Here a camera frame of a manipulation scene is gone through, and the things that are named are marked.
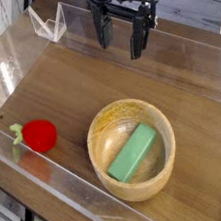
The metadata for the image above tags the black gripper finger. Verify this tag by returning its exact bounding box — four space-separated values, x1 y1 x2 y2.
91 3 114 49
130 16 149 59

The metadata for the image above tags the red felt strawberry toy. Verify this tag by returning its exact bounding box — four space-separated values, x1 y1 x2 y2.
9 119 58 153

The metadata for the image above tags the green rectangular block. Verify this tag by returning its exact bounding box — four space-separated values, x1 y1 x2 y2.
107 122 157 183

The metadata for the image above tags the wooden bowl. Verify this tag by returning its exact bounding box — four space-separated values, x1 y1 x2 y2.
87 99 176 202

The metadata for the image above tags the clear acrylic corner bracket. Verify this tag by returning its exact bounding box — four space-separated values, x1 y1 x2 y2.
28 3 67 43

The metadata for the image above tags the clear acrylic back wall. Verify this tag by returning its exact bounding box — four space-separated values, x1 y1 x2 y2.
58 2 221 102

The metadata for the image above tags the clear acrylic wall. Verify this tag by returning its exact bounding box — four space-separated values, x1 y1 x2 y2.
0 130 154 221
58 2 221 102

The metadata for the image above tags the clear acrylic front wall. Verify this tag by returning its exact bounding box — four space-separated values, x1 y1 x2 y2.
0 130 154 221

